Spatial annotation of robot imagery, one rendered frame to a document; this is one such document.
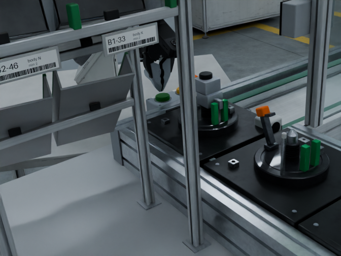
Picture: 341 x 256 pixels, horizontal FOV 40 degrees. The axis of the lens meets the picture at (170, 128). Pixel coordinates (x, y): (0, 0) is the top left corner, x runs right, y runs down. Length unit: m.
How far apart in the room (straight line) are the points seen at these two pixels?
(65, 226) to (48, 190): 0.15
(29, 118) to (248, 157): 0.43
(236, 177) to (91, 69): 0.75
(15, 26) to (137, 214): 0.51
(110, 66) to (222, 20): 3.92
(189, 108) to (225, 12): 4.62
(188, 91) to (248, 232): 0.27
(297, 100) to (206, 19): 3.91
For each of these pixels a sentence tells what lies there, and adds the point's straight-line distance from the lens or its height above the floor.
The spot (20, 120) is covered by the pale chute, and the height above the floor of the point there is 1.14.
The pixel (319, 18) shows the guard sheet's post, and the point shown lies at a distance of 1.02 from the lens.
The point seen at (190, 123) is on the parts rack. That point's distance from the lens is 0.76.
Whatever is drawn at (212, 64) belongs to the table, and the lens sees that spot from 1.81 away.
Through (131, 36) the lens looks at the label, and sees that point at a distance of 0.66.
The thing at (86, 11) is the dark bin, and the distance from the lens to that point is 0.69.
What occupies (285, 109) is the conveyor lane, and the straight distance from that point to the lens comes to 1.29.
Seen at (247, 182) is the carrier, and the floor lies 0.97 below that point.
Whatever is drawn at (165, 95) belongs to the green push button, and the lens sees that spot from 1.26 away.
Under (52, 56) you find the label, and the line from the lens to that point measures 0.61.
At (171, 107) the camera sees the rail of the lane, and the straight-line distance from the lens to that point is 1.21.
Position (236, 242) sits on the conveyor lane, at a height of 0.90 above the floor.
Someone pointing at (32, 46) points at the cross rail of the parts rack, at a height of 1.30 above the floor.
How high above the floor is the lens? 1.46
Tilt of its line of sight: 27 degrees down
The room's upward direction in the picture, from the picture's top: 5 degrees counter-clockwise
